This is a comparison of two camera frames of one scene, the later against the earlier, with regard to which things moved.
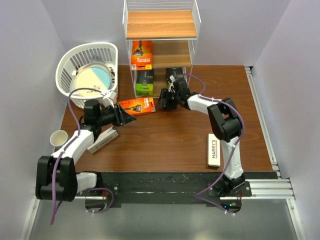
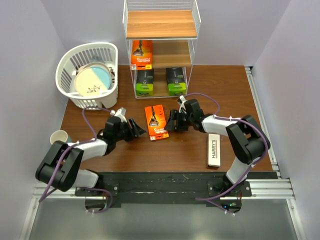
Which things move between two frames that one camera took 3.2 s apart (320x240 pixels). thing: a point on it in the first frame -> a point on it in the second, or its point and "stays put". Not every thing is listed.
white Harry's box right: x=214 y=159 stays put
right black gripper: x=164 y=94 -> x=175 y=116
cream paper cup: x=58 y=138 stays put
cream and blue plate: x=95 y=75 stays put
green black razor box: x=173 y=71 stays put
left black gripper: x=121 y=117 -> x=134 y=133
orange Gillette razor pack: x=141 y=55 stays put
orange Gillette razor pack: x=138 y=106 -> x=155 y=116
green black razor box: x=145 y=84 stays put
